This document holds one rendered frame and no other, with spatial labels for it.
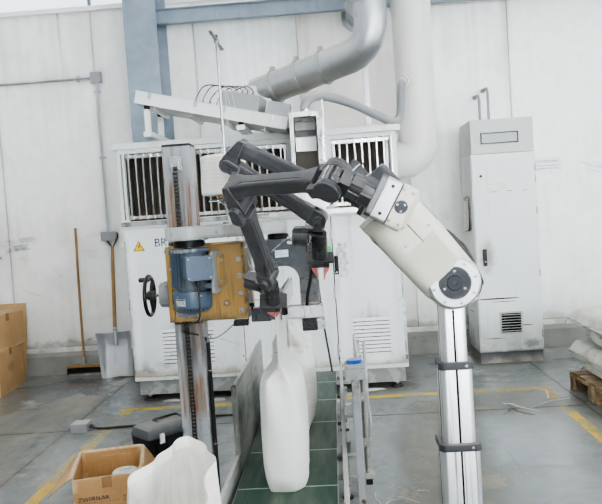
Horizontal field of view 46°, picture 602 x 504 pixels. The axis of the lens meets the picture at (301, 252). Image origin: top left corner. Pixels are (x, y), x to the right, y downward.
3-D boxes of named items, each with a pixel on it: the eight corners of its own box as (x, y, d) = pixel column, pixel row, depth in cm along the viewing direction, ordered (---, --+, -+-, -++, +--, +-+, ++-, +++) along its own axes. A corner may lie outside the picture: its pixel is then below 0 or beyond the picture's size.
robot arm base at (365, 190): (386, 177, 194) (367, 216, 195) (360, 164, 194) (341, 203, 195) (389, 175, 185) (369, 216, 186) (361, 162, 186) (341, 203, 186)
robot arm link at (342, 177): (354, 189, 186) (361, 175, 189) (320, 172, 187) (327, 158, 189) (345, 207, 194) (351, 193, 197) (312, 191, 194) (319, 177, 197)
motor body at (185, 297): (209, 313, 267) (205, 248, 266) (170, 315, 268) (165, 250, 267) (216, 307, 283) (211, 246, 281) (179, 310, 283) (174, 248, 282)
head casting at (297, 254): (320, 304, 286) (315, 231, 284) (260, 308, 287) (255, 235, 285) (321, 295, 315) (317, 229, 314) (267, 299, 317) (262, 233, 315)
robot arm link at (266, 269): (240, 213, 214) (255, 187, 219) (224, 209, 216) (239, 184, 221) (271, 294, 247) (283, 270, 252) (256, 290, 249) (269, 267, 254)
